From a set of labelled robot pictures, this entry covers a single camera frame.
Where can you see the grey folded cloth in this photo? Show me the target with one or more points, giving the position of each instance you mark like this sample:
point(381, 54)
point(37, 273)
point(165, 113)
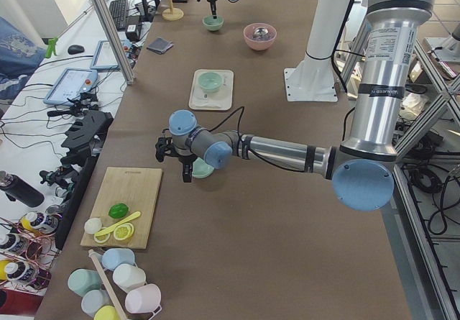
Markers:
point(160, 45)

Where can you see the wooden cup rack rod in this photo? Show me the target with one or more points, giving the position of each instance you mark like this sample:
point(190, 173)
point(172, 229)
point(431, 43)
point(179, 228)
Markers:
point(98, 266)

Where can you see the cream rabbit serving tray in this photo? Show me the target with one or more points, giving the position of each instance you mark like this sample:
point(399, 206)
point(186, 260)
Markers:
point(217, 101)

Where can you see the blue plastic cup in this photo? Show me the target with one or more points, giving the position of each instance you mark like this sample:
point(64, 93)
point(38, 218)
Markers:
point(114, 257)

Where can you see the green bowl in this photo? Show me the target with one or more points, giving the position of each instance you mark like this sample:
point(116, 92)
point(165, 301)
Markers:
point(201, 169)
point(213, 23)
point(210, 82)

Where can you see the white plastic cup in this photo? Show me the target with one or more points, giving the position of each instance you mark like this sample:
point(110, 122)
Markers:
point(129, 277)

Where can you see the pink bowl with ice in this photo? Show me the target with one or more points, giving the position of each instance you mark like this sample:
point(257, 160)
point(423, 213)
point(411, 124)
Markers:
point(259, 45)

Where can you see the black keyboard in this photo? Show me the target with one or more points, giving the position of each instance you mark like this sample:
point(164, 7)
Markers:
point(119, 12)

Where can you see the black computer mouse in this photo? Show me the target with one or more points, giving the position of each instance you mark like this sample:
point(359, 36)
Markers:
point(75, 49)

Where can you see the grey plastic cup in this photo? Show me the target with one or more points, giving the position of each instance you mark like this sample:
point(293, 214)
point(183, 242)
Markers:
point(93, 301)

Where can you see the green plastic cup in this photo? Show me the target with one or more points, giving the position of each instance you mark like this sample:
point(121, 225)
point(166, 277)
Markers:
point(82, 281)

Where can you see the white garlic bulb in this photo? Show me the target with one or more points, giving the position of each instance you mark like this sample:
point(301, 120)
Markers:
point(92, 225)

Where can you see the green lime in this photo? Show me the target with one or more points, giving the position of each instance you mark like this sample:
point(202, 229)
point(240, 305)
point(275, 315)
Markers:
point(118, 211)

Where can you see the black water bottle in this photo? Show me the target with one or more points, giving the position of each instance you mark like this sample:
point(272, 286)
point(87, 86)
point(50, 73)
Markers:
point(17, 189)

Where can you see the yellow plastic cup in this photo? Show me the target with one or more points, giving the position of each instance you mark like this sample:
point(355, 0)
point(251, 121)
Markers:
point(107, 313)

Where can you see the pink plastic cup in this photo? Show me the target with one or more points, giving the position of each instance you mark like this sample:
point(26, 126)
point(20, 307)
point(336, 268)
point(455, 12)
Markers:
point(144, 299)

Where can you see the aluminium frame post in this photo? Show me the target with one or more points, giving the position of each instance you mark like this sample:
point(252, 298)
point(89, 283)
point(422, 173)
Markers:
point(112, 36)

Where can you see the teach pendant tablet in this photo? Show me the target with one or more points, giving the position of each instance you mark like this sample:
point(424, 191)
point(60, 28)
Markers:
point(104, 58)
point(70, 85)

